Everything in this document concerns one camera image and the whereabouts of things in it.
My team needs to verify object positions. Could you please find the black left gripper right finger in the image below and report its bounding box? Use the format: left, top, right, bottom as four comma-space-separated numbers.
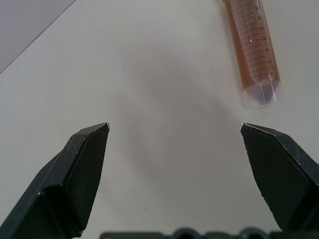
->
239, 122, 319, 232

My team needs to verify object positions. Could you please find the clear tube with orange liquid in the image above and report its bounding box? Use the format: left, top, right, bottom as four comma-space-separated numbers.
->
220, 0, 283, 111

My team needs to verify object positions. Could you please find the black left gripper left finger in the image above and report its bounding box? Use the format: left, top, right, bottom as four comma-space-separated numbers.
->
0, 122, 111, 239

